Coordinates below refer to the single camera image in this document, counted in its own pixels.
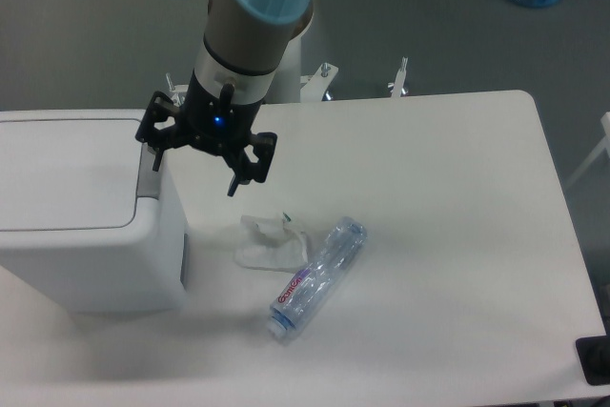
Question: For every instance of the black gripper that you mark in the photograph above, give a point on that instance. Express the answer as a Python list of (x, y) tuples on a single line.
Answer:
[(209, 123)]

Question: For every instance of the white push-button trash can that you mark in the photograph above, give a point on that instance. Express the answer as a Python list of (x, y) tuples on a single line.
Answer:
[(86, 219)]

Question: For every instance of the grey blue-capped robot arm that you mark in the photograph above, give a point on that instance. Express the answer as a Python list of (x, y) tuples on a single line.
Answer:
[(242, 46)]

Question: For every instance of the crumpled white tissue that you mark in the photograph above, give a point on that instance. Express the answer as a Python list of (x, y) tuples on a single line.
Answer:
[(278, 244)]

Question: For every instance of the clear plastic water bottle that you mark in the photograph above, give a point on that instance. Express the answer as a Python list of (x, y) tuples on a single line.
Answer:
[(304, 294)]

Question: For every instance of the black clamp at table edge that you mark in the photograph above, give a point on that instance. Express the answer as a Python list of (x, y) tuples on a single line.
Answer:
[(593, 352)]

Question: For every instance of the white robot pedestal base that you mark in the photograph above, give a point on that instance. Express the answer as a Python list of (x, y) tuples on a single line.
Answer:
[(311, 88)]

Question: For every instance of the white frame at right edge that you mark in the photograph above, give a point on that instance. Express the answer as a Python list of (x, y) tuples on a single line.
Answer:
[(598, 151)]

